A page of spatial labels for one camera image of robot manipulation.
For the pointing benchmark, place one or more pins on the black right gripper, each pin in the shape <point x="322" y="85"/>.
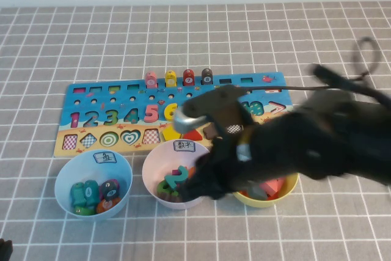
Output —
<point x="238" y="166"/>

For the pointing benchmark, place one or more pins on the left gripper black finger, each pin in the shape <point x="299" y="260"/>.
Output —
<point x="7" y="252"/>
<point x="1" y="250"/>

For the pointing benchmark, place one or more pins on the pink plastic bowl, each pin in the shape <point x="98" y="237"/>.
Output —
<point x="152" y="163"/>

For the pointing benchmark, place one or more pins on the yellow plastic bowl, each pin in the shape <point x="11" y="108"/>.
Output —
<point x="259" y="203"/>

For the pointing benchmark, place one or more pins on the light blue plastic bowl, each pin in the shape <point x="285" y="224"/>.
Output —
<point x="67" y="169"/>

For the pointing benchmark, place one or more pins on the blue wooden puzzle board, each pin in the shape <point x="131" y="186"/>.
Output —
<point x="123" y="91"/>

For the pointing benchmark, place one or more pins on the orange wooden number zero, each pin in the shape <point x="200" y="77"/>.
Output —
<point x="191" y="171"/>

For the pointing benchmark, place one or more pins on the teal wooden number two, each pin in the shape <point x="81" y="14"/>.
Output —
<point x="175" y="178"/>

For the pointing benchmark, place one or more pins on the purple wooden number one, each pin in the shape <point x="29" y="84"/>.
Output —
<point x="174" y="172"/>

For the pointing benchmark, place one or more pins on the white paper label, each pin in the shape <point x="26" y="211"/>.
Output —
<point x="105" y="157"/>
<point x="184" y="145"/>

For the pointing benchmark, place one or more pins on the orange wooden block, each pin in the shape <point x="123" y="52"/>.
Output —
<point x="242" y="193"/>

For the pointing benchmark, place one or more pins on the green wooden number three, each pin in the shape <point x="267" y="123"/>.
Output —
<point x="162" y="187"/>

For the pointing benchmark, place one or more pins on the red wooden triangle block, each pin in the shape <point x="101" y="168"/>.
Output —
<point x="193" y="136"/>

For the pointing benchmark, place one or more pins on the brown wooden star block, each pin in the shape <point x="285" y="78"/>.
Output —
<point x="209" y="132"/>

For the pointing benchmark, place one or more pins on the grey wooden diamond block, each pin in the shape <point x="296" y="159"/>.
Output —
<point x="255" y="192"/>

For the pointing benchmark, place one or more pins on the yellow wooden pentagon block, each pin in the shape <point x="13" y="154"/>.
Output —
<point x="169" y="135"/>

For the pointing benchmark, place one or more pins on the pink wooden trapezoid block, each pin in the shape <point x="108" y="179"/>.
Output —
<point x="270" y="187"/>

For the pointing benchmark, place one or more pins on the yellow wooden number six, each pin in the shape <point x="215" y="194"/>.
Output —
<point x="169" y="112"/>

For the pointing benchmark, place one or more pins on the coral wooden triangle block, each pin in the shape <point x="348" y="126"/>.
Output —
<point x="281" y="185"/>

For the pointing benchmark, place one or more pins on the pink wooden number five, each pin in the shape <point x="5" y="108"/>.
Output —
<point x="151" y="113"/>

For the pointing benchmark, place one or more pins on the green wooden fish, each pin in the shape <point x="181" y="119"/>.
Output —
<point x="83" y="211"/>

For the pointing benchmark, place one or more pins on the teal wooden fish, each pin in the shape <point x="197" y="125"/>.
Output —
<point x="77" y="195"/>

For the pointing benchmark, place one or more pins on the dark purple wooden fish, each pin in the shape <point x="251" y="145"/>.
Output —
<point x="109" y="190"/>

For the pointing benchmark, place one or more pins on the orange wooden fish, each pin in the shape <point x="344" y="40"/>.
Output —
<point x="107" y="206"/>

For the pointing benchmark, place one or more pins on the blue-green wooden fish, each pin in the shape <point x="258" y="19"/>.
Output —
<point x="91" y="193"/>

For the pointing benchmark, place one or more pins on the brown wooden fish peg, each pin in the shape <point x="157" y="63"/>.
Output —
<point x="206" y="77"/>

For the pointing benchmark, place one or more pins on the red wooden fish peg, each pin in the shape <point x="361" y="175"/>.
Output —
<point x="188" y="77"/>

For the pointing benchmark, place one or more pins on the yellow wooden fish peg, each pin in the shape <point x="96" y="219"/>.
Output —
<point x="170" y="79"/>

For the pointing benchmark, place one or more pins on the pink wooden fish peg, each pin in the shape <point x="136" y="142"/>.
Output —
<point x="151" y="80"/>

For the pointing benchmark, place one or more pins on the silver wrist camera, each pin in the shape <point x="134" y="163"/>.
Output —
<point x="186" y="122"/>

